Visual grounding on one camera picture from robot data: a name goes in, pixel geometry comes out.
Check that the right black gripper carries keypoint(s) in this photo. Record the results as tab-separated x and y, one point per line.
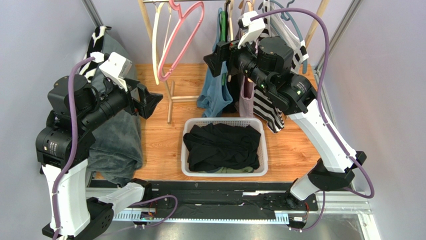
221	55

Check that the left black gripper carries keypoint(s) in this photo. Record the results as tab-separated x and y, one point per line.
148	100

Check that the blue tank top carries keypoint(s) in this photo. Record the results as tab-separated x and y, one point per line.
214	96

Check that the green plastic hanger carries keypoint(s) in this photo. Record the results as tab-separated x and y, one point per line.
223	38

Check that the cream wooden hanger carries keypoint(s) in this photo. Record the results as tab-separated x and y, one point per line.
156	59

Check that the green tank top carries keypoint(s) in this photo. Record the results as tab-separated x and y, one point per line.
227	170

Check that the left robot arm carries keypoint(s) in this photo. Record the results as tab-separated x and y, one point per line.
74	216

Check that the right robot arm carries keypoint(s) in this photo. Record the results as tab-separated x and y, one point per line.
269	67

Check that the black tank top on cream hanger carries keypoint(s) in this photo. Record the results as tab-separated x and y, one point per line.
232	86

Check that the cream plastic hanger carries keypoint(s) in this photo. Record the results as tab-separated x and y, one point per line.
229	6

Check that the light wooden hanger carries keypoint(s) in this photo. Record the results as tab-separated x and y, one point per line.
246	6

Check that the black white striped tank top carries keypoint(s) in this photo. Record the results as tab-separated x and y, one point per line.
263	106

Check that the teal plastic hanger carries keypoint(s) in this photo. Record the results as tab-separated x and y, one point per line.
276	23

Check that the wooden clothes rack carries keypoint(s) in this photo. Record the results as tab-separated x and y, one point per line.
170	90

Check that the white plastic basket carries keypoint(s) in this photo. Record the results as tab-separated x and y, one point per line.
231	121

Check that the grey zebra cushion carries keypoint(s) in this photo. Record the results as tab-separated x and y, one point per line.
109	138

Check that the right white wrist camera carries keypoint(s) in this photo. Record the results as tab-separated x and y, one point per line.
252	26

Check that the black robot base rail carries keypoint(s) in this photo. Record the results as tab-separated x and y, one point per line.
235	202

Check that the aluminium frame post left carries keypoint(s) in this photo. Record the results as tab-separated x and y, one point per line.
93	12

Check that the aluminium frame post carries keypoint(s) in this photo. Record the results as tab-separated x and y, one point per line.
333	42
93	12

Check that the aluminium frame post right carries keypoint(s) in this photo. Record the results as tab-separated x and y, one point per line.
333	42

